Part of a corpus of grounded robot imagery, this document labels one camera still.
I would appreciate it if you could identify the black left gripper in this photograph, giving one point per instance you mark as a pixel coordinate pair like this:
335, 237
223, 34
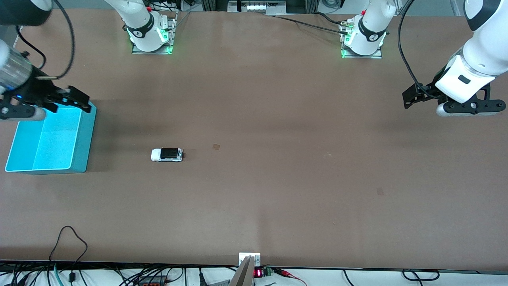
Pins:
429, 92

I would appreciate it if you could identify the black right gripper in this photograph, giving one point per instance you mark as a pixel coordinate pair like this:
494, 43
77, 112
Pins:
35, 92

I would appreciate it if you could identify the white jeep toy black roof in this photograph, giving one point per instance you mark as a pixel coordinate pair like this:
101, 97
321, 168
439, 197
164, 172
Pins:
166, 155

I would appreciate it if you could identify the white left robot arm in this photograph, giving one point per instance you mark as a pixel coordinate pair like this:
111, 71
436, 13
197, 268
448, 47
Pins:
480, 47

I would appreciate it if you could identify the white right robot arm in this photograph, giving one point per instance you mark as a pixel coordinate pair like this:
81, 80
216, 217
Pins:
143, 24

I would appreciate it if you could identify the cyan plastic bin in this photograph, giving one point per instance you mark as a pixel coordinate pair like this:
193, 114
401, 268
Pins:
51, 143

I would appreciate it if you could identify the green terminal block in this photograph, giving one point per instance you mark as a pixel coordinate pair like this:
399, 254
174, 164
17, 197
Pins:
267, 271

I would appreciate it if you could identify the red digit display module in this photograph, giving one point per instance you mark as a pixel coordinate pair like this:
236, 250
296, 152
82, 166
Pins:
258, 273

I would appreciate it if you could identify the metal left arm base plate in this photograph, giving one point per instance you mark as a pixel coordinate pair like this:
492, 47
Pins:
377, 55

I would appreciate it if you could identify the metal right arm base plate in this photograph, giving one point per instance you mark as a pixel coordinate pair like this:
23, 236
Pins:
171, 35

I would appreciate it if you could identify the aluminium frame with light strip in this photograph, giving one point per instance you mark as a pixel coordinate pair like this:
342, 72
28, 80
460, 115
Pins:
258, 7

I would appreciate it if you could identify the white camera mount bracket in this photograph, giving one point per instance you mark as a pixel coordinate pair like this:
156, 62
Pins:
256, 258

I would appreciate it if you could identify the grey metal camera mount bar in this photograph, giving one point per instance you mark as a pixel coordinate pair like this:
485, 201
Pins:
244, 274

